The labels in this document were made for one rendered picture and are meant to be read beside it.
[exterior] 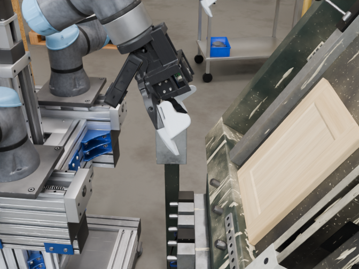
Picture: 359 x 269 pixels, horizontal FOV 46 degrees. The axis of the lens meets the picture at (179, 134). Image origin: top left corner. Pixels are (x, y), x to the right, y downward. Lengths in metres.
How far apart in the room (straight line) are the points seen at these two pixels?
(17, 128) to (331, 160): 0.78
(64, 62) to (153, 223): 1.26
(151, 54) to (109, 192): 2.08
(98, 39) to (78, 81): 0.17
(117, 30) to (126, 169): 2.27
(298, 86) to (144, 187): 1.63
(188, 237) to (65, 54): 0.75
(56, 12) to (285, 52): 0.98
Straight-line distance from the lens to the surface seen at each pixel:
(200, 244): 1.36
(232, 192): 1.30
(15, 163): 1.19
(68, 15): 0.72
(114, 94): 0.74
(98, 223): 2.20
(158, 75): 0.69
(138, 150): 3.09
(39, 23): 0.75
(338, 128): 1.09
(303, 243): 0.92
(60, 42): 1.52
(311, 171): 1.08
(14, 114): 1.13
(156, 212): 2.56
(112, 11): 0.67
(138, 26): 0.67
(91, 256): 2.08
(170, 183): 1.75
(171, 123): 0.70
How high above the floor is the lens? 1.73
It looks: 32 degrees down
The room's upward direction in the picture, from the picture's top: straight up
